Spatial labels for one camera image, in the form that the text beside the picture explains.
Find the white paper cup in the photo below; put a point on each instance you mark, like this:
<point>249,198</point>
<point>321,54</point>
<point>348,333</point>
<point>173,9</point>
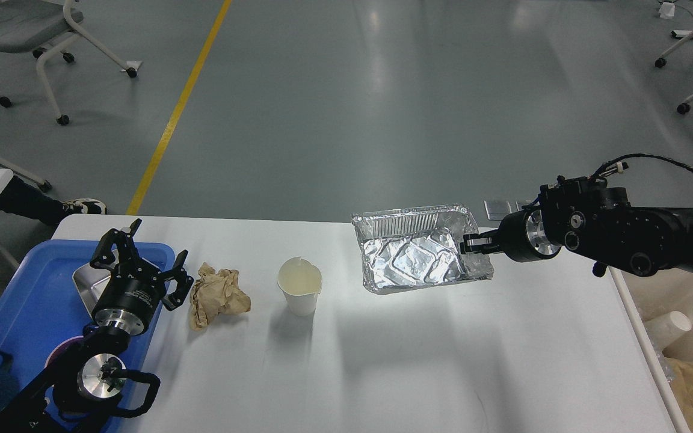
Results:
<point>301,283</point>

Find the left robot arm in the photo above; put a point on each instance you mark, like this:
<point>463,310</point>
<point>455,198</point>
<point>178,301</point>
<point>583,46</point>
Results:
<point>85,381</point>

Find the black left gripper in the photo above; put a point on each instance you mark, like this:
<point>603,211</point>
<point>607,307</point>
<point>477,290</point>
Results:
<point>133,294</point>

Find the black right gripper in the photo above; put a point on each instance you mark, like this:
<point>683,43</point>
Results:
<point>521,236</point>

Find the stainless steel rectangular tray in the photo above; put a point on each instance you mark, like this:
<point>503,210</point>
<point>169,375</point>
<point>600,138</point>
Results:
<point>90,283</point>

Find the aluminium foil container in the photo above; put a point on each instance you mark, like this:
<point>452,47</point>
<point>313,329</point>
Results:
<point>419,247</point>

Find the white power adapter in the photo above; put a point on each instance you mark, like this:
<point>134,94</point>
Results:
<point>667,10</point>

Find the blue plastic tray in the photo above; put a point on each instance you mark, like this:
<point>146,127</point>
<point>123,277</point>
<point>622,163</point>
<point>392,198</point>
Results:
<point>41,307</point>

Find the floor socket plate left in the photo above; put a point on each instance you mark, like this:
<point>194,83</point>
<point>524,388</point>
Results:
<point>496,210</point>

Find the small white cup in bin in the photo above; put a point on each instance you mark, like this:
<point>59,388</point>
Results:
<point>667,329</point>

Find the pink HOME mug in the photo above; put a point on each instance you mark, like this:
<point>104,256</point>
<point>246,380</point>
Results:
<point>59,349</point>

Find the grey office chair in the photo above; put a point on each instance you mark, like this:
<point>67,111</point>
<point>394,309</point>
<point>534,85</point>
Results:
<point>50,28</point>

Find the beige plastic bin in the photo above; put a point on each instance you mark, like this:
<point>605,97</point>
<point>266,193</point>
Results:
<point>646,298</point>

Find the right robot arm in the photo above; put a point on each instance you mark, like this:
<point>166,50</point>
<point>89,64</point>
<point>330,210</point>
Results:
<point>587,217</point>

